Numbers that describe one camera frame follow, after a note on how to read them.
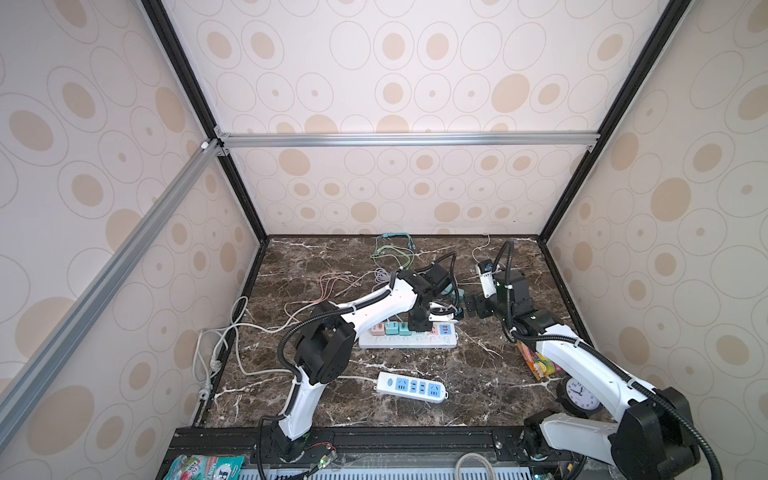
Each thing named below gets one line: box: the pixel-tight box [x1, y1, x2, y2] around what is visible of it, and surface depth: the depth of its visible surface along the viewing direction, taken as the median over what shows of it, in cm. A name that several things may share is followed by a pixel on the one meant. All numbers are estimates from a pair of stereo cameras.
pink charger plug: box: [370, 322, 385, 336], surface depth 89 cm
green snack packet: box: [163, 455, 245, 480], surface depth 70 cm
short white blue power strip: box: [376, 372, 446, 403], surface depth 83 cm
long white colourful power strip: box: [359, 322, 457, 349], surface depth 91 cm
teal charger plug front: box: [385, 321, 399, 335], surface depth 89 cm
